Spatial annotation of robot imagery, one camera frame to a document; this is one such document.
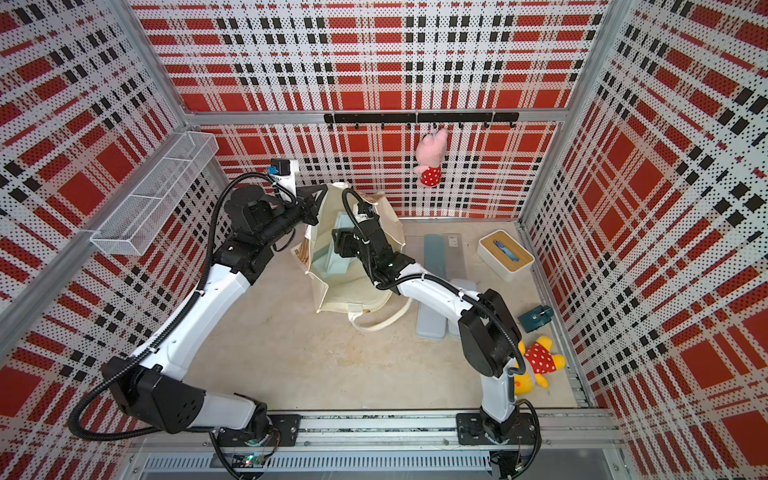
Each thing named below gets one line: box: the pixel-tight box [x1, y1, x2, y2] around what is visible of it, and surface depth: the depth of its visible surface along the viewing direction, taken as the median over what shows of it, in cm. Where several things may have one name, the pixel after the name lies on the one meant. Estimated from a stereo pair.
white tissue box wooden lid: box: [477, 229, 535, 283], surface depth 107 cm
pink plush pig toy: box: [414, 128, 449, 188], surface depth 95 cm
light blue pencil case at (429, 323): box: [416, 300, 447, 339], surface depth 91 cm
